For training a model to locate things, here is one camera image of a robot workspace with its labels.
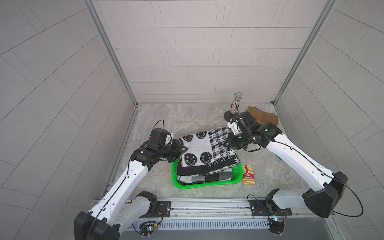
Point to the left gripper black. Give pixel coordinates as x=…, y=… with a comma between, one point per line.
x=178, y=151

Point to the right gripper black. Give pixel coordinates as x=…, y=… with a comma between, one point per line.
x=231, y=142

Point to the grey black checkered scarf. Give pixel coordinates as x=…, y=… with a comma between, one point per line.
x=226, y=175

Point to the black white smiley houndstooth scarf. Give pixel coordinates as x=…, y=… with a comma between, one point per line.
x=207, y=153

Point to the green plastic basket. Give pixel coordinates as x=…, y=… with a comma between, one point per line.
x=237, y=173

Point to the brown plaid fringed scarf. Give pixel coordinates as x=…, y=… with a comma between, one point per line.
x=263, y=117

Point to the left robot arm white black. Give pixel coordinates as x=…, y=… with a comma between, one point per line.
x=111, y=216

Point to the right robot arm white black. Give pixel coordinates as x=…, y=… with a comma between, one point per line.
x=325, y=187

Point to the clear tube on black stand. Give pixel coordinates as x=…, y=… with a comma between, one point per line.
x=234, y=112

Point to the red playing card box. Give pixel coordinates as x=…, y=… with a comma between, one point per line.
x=248, y=175

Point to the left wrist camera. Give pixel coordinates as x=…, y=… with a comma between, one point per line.
x=160, y=137

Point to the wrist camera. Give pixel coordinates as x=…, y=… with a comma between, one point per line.
x=244, y=123
x=160, y=137

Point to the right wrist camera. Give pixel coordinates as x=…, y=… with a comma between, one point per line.
x=244, y=123

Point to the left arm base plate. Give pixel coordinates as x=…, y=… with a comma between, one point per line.
x=161, y=208

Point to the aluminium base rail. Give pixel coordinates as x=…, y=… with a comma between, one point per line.
x=220, y=213

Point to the left aluminium corner post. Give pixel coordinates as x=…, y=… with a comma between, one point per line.
x=90, y=7

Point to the aluminium corner post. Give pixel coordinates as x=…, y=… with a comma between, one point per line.
x=90, y=7
x=324, y=15

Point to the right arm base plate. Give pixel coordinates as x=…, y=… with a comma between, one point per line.
x=261, y=208

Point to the left controller board with wires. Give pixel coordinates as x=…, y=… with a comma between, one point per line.
x=149, y=227

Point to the controller board with wires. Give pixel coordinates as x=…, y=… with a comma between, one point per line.
x=149, y=227
x=276, y=223

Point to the right controller board with wires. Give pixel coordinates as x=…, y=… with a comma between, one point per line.
x=276, y=223

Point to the right aluminium corner post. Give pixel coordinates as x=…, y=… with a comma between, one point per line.
x=324, y=15

